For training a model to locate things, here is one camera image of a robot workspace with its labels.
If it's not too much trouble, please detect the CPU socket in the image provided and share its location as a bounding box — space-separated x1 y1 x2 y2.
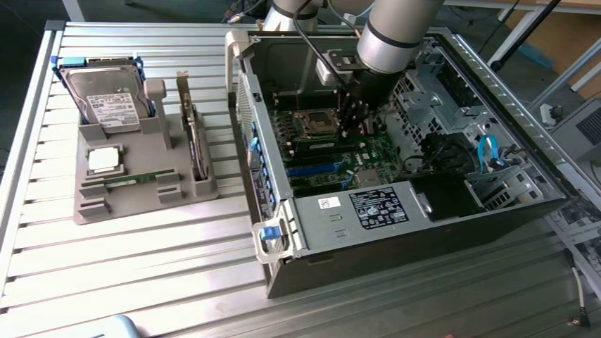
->
291 108 343 141

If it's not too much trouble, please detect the printed newspaper sheet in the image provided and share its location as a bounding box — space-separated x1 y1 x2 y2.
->
542 202 601 284

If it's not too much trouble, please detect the silver hard disk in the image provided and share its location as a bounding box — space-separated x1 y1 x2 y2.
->
65 66 143 134

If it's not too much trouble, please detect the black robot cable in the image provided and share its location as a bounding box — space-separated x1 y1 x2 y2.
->
295 0 352 89

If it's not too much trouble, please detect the white frame wooden desk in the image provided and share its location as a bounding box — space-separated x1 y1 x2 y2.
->
444 0 601 101

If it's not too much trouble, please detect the light blue object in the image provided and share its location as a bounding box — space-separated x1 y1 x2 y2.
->
68 314 143 338

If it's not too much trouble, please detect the graphics card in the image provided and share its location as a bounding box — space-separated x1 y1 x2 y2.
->
175 70 212 181

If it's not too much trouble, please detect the black stand pole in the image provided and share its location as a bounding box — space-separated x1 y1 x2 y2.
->
487 0 565 70

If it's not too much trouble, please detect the metal disk bay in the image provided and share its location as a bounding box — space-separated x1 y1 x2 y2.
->
463 164 549 213

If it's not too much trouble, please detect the installed green RAM stick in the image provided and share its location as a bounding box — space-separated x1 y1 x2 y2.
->
295 139 352 153

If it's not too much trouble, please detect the open black PC case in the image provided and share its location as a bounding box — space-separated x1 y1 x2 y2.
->
224 29 582 300

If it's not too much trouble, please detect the white power strip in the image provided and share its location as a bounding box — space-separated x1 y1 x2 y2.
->
538 103 565 125

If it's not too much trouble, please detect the silver CPU chip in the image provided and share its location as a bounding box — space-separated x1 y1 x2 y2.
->
87 146 125 173

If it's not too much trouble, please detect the white cable with plug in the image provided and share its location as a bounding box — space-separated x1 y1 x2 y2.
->
565 249 593 329

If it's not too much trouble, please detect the blue expansion slot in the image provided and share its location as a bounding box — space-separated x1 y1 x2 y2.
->
285 161 349 177

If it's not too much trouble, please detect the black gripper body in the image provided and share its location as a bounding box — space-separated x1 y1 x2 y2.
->
345 67 405 108

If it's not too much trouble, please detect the blue SATA wire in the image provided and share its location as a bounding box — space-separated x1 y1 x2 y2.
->
476 133 508 174

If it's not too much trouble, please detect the grey power supply unit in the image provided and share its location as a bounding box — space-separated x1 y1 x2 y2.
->
289 182 431 255

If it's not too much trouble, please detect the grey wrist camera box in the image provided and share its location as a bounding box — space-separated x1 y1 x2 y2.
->
313 58 349 87

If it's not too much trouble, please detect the grey parts rack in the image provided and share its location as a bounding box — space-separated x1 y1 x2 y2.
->
72 79 221 227

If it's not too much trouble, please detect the black fan shroud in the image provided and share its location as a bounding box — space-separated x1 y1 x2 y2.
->
409 173 488 222

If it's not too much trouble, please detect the blue disk bracket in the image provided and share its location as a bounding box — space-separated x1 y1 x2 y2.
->
49 55 157 125

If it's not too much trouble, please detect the grey computer box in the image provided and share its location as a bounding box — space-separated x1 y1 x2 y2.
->
548 97 601 167

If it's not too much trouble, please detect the green motherboard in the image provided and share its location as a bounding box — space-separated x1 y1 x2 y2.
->
265 104 411 199

